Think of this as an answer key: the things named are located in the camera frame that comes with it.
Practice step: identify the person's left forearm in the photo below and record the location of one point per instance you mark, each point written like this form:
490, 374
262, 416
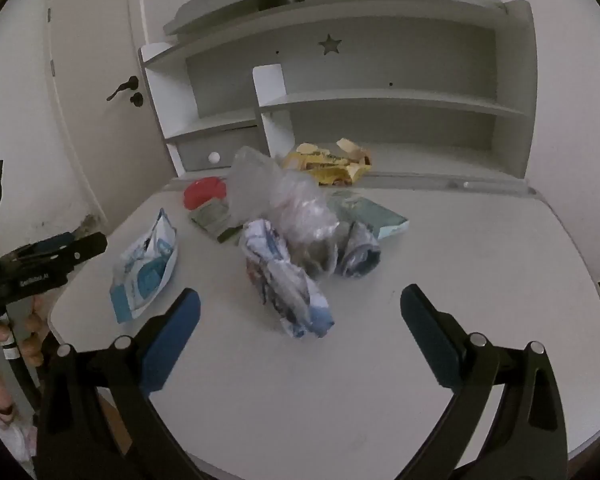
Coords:
5, 435

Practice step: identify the clear plastic bag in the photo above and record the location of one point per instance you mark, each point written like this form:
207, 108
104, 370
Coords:
280, 195

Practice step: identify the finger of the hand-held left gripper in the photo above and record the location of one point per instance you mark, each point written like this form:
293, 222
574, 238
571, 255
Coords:
90, 246
50, 246

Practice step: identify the white door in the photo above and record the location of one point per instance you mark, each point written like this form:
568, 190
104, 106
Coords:
95, 35

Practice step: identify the black door lock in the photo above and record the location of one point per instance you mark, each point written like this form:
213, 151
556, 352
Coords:
137, 99

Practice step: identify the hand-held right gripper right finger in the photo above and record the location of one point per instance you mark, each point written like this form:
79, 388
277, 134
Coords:
430, 340

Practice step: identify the small green packet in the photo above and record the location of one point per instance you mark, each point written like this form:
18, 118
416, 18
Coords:
210, 217

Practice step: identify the grey drawer with white knob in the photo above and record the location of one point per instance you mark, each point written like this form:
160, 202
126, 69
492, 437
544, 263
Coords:
235, 147

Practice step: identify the printed white wrapper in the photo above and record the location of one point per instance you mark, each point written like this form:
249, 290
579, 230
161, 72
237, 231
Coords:
280, 285

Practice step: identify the white desk shelf unit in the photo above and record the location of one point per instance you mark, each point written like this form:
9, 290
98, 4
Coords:
380, 75

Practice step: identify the white blue snack packet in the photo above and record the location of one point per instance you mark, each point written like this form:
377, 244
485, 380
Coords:
145, 265

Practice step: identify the red round lid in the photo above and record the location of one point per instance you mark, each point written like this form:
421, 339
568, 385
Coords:
202, 191

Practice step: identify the yellow snack wrapper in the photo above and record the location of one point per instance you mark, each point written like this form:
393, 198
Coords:
325, 167

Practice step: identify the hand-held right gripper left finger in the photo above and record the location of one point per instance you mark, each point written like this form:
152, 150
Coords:
172, 340

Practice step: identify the teal cardboard box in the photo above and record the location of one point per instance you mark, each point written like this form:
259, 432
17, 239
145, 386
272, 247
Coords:
375, 215

